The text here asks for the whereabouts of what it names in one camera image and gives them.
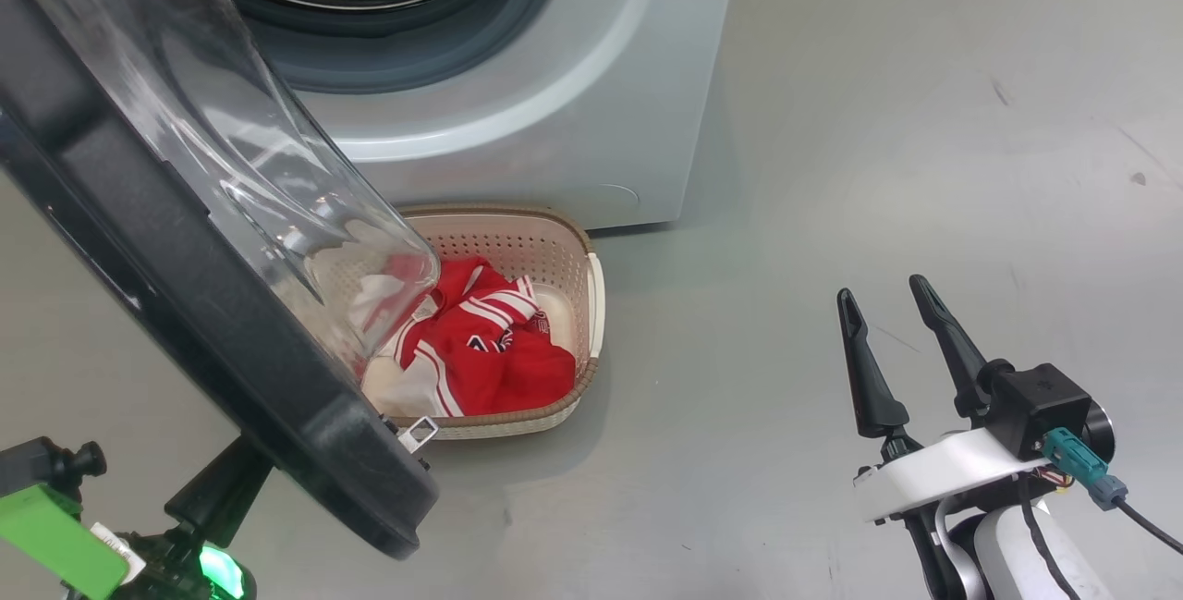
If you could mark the white garment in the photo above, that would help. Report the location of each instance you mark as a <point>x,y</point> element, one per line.
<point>407,392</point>

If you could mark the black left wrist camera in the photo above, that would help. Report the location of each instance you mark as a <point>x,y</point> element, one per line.
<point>37,466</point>

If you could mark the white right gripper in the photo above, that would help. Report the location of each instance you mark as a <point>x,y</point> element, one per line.
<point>943,471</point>

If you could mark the beige perforated laundry basket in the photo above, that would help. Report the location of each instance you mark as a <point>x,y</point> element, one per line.
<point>554,249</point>

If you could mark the metal door latch hook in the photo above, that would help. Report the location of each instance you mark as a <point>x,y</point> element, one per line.
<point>418,434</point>

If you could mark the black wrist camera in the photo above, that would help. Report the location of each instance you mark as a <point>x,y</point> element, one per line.
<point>37,466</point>
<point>1040,406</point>

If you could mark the dark grey washing machine door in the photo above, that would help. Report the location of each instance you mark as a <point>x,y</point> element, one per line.
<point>185,304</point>

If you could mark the red white-striped jersey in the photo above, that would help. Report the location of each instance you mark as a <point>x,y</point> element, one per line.
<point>499,369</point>

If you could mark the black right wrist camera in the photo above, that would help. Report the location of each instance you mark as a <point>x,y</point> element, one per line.
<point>1040,406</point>

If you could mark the white front-load washing machine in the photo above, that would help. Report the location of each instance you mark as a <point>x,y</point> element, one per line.
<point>554,119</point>

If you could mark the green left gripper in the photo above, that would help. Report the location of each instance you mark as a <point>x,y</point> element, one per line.
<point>55,535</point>

